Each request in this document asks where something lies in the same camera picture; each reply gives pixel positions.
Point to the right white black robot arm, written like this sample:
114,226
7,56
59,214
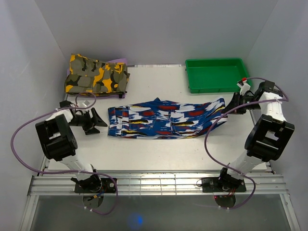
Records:
269,136

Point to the green plastic tray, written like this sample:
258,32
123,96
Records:
216,75

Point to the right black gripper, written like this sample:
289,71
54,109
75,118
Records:
236,98

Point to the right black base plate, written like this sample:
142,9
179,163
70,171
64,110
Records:
222,184

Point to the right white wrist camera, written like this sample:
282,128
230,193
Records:
244,86

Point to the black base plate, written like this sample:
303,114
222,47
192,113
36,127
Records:
94,185
222,184

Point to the aluminium frame rail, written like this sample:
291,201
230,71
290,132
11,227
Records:
142,184

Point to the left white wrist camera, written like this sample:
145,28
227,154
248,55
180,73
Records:
84,104

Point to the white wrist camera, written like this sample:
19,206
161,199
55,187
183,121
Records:
244,86
84,104

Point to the blue white red patterned trousers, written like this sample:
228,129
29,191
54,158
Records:
162,119

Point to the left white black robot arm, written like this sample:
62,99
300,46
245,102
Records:
59,143

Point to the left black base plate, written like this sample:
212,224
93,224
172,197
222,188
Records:
94,185

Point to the camouflage yellow green trousers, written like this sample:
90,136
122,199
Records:
96,77

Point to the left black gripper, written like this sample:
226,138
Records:
96,120

